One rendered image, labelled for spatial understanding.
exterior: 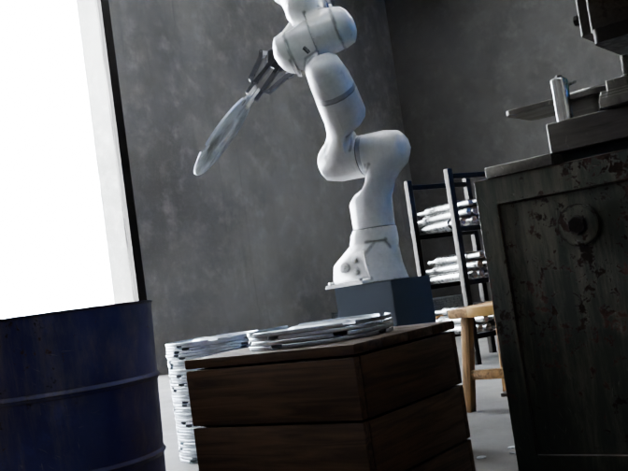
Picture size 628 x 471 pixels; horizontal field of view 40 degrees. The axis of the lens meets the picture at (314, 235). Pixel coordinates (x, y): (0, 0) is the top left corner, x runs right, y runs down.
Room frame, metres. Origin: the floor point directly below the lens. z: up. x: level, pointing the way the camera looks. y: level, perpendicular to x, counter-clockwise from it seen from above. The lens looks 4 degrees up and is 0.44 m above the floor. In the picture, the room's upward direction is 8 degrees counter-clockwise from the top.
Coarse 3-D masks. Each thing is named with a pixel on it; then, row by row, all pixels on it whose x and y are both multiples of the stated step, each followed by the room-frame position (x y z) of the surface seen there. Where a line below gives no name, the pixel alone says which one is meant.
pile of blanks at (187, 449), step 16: (240, 336) 2.57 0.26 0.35; (176, 352) 2.66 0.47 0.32; (192, 352) 2.54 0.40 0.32; (208, 352) 2.53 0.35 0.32; (176, 368) 2.58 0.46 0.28; (176, 384) 2.58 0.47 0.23; (176, 400) 2.59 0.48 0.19; (176, 416) 2.62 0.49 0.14; (192, 432) 2.55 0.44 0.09; (192, 448) 2.56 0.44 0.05
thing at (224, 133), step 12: (240, 108) 2.52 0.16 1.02; (228, 120) 2.47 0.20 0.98; (240, 120) 2.62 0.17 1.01; (216, 132) 2.43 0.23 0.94; (228, 132) 2.61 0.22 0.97; (216, 144) 2.56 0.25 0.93; (228, 144) 2.69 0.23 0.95; (204, 156) 2.49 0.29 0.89; (216, 156) 2.65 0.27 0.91; (204, 168) 2.60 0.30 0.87
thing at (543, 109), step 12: (576, 96) 1.77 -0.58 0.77; (588, 96) 1.77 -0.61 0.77; (516, 108) 1.85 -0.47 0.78; (528, 108) 1.83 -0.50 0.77; (540, 108) 1.83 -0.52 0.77; (552, 108) 1.85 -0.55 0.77; (576, 108) 1.79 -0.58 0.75; (588, 108) 1.77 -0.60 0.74; (600, 108) 1.76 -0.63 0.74; (528, 120) 1.95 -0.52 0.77
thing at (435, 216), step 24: (408, 192) 4.39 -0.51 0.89; (408, 216) 4.41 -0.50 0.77; (432, 216) 4.35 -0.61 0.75; (456, 216) 4.12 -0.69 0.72; (456, 240) 4.12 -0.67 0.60; (432, 264) 4.47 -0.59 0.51; (456, 264) 4.24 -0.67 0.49; (480, 264) 4.12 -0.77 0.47; (432, 288) 4.42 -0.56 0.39; (480, 288) 4.61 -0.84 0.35; (480, 336) 4.14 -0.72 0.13; (480, 360) 4.13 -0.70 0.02
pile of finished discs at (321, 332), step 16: (336, 320) 1.75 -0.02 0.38; (352, 320) 1.79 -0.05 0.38; (368, 320) 1.62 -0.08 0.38; (384, 320) 1.65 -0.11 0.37; (256, 336) 1.65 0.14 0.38; (272, 336) 1.74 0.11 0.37; (288, 336) 1.59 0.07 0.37; (304, 336) 1.59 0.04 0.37; (320, 336) 1.58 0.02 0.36; (336, 336) 1.59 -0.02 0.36; (352, 336) 1.59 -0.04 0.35
